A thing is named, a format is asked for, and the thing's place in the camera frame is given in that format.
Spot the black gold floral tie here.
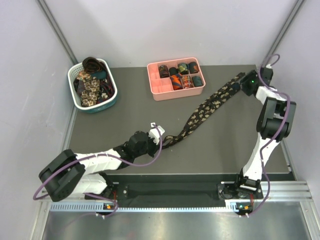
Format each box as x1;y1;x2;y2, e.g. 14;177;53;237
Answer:
162;72;246;149

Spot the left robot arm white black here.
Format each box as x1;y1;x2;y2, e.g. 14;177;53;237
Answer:
38;124;165;202

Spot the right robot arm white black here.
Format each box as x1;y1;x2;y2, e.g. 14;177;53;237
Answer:
233;65;297;198

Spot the rolled dark teal tie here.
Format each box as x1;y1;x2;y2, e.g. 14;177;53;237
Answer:
191;76;203;88

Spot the rolled dark green tie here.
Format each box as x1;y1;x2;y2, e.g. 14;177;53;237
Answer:
188;61;200;74

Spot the rolled red multicolour tie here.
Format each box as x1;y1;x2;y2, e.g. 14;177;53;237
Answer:
181;75;194;89

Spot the dark grey table mat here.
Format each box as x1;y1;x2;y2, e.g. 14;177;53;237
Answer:
66;65;262;175

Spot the rolled green yellow tie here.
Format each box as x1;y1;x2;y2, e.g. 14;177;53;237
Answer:
177;62;189;75

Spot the rolled orange navy striped tie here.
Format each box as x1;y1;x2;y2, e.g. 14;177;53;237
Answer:
170;74;183;91

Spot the pink divided organizer box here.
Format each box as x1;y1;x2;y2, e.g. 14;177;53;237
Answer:
147;57;206;101

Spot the rolled maroon patterned tie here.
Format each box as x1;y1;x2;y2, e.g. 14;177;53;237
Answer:
158;64;170;78

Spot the rolled black tie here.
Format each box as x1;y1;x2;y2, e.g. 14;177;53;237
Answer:
169;67;179;76

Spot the teal white laundry basket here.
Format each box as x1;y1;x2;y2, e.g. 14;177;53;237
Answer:
67;57;118;114

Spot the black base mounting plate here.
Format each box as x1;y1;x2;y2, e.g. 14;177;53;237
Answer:
84;172;296;208

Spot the brown patterned tie in basket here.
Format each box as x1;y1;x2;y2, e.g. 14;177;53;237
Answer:
82;57;107;74

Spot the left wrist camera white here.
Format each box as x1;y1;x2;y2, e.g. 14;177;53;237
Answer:
148;122;165;145

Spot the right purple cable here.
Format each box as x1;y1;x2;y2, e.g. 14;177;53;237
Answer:
237;53;292;218

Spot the aluminium frame rail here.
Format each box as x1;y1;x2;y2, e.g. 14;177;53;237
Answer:
48;181;313;217

